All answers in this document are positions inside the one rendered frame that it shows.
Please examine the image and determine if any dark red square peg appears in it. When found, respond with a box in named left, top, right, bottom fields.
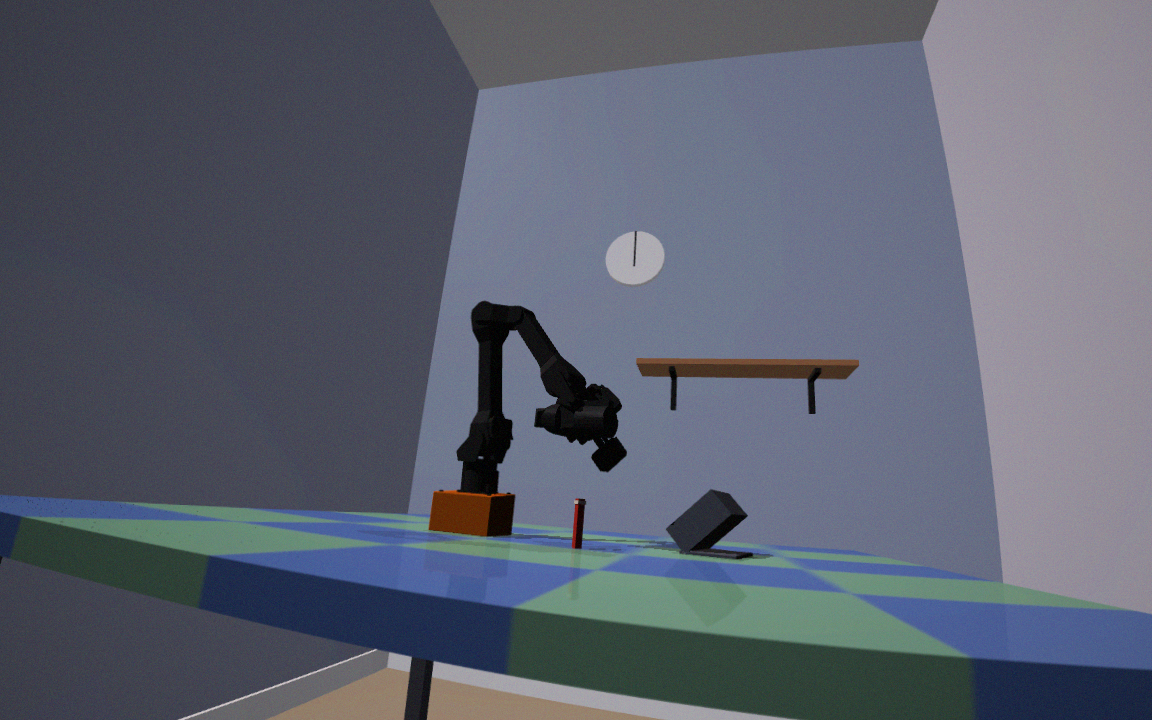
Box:
left=573, top=498, right=586, bottom=550

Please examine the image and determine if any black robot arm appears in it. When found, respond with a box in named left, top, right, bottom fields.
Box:
left=456, top=301, right=622, bottom=495

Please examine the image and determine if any grey panel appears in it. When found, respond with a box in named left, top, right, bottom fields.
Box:
left=666, top=488, right=753, bottom=559

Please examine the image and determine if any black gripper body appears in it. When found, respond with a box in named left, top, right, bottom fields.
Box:
left=556, top=397, right=627, bottom=472

